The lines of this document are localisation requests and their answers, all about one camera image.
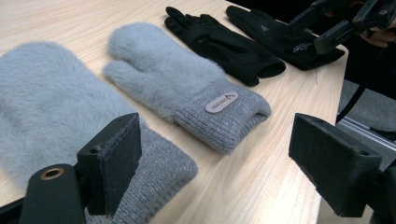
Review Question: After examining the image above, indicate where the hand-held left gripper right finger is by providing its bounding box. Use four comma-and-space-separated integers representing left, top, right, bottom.
288, 113, 383, 217

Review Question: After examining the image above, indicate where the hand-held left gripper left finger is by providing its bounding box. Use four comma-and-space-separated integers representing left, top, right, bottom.
77, 112, 143, 217

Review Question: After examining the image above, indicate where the grey furry mitten with label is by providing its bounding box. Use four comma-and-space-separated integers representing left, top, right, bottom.
102, 21, 272, 155

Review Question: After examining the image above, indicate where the black glove with white logo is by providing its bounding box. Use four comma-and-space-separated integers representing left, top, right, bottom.
225, 5, 346, 71

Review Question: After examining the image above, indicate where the metal rail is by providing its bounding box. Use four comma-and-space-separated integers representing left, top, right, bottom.
337, 119, 396, 152

